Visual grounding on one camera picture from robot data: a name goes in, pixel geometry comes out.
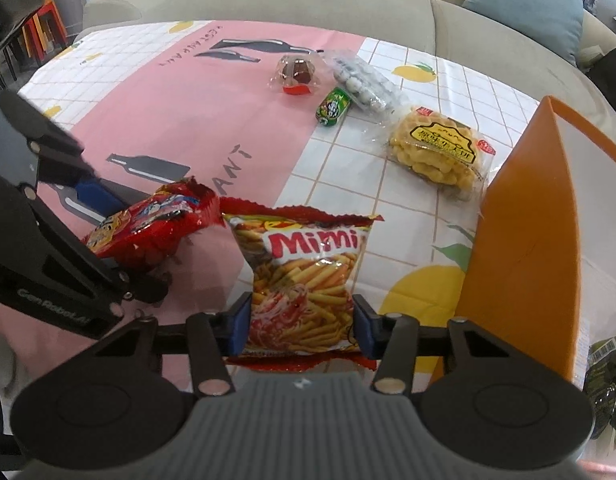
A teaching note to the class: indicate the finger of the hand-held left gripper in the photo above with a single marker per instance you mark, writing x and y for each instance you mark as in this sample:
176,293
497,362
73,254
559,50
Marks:
95,195
142,287

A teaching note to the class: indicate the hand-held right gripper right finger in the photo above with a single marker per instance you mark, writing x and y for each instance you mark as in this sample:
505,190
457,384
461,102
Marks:
365,325

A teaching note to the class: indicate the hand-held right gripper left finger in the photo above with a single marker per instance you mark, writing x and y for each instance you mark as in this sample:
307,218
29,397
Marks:
240,320

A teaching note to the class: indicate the red fries-print snack packet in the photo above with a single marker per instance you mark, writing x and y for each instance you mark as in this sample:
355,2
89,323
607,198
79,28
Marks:
298,280

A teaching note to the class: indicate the orange cardboard box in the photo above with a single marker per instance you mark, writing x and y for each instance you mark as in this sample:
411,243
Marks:
518,240

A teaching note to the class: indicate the yellow puffed snack packet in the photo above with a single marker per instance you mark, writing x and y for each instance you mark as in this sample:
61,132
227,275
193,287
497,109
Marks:
438,155

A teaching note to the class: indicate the small green candy packet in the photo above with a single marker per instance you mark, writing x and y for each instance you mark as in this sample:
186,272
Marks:
332,107

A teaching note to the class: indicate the clear packet of brown jelly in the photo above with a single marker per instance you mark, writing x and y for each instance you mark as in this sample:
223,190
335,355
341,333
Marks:
295,72

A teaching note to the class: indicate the clear packet of grey balls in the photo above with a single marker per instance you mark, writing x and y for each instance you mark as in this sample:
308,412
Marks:
363,82

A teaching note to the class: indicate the black snack packet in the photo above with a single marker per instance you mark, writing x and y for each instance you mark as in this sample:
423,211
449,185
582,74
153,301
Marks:
605,385

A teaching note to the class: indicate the pink and white printed tablecloth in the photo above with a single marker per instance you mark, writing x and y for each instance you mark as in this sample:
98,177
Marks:
212,150

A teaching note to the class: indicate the red stool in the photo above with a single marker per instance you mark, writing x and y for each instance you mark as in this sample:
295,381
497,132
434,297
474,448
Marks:
42,25

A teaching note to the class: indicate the beige sofa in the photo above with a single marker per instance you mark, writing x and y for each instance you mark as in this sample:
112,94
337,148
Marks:
338,5

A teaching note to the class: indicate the light blue cushion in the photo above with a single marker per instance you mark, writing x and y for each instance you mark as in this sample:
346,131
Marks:
528,5

